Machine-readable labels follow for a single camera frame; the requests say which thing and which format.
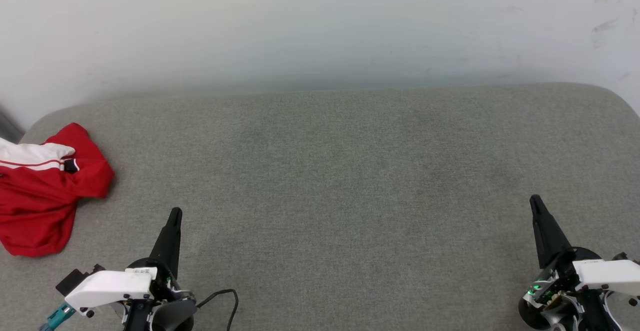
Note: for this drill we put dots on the grey fabric sofa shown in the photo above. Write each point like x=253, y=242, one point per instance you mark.
x=320, y=181

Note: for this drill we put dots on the red and white shirt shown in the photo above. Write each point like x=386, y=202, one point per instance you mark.
x=40, y=201

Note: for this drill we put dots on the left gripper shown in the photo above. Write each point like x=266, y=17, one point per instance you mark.
x=112, y=286

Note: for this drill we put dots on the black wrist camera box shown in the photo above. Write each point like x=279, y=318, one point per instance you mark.
x=75, y=278

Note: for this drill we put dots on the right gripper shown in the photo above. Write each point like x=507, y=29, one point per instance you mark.
x=600, y=276

